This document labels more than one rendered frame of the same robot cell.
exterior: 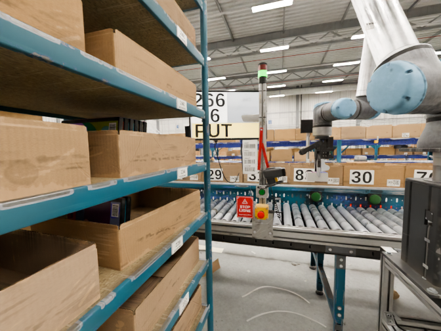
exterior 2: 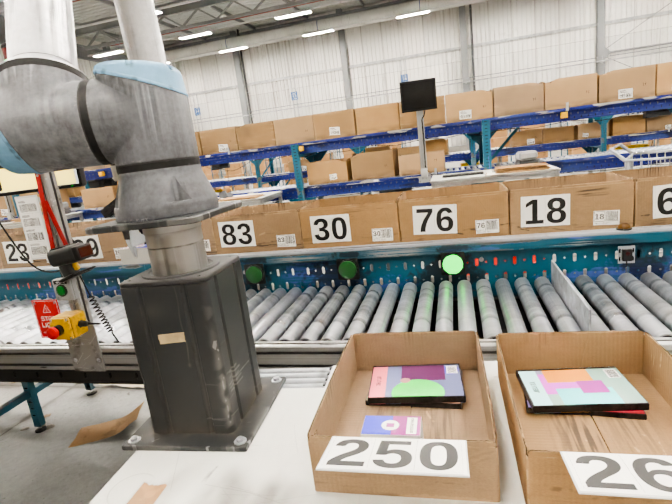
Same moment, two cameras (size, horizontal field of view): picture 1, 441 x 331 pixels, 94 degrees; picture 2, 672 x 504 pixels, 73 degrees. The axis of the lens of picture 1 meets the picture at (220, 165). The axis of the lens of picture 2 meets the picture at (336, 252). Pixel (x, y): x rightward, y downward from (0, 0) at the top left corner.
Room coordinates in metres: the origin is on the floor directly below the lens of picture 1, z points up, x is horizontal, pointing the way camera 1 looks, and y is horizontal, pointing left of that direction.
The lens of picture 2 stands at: (-0.23, -1.06, 1.27)
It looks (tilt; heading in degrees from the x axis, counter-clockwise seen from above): 13 degrees down; 359
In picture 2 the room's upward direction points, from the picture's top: 7 degrees counter-clockwise
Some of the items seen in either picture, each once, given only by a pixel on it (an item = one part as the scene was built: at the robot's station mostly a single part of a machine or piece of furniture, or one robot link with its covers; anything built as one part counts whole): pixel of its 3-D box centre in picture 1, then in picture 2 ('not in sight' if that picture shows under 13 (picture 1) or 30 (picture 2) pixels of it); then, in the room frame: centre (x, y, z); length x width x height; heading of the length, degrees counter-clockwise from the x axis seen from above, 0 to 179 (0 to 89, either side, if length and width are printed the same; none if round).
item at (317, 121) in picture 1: (323, 115); not in sight; (1.08, -0.53, 1.36); 0.10 x 0.09 x 0.12; 7
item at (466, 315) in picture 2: not in sight; (466, 310); (1.11, -1.46, 0.72); 0.52 x 0.05 x 0.05; 164
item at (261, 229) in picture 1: (262, 163); (60, 237); (1.18, -0.24, 1.11); 0.12 x 0.05 x 0.88; 74
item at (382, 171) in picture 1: (365, 174); (355, 219); (1.66, -1.18, 0.96); 0.39 x 0.29 x 0.17; 74
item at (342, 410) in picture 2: not in sight; (408, 398); (0.54, -1.17, 0.80); 0.38 x 0.28 x 0.10; 165
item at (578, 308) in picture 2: not in sight; (568, 295); (1.03, -1.74, 0.76); 0.46 x 0.01 x 0.09; 164
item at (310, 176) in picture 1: (316, 176); (141, 253); (1.09, -0.51, 1.04); 0.10 x 0.06 x 0.05; 74
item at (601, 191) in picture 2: not in sight; (560, 203); (1.44, -1.94, 0.96); 0.39 x 0.29 x 0.17; 74
